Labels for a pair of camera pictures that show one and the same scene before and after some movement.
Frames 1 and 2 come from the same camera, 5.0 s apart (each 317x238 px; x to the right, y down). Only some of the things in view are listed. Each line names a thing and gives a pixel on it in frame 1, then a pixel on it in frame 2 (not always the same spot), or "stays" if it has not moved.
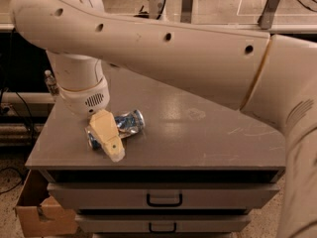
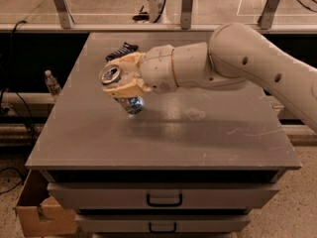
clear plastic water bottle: [51, 81] stays
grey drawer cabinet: [198, 169] stays
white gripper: [86, 102] -> [158, 67]
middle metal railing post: [187, 3] stays
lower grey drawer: [160, 223] stays
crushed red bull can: [127, 124] -> [132, 105]
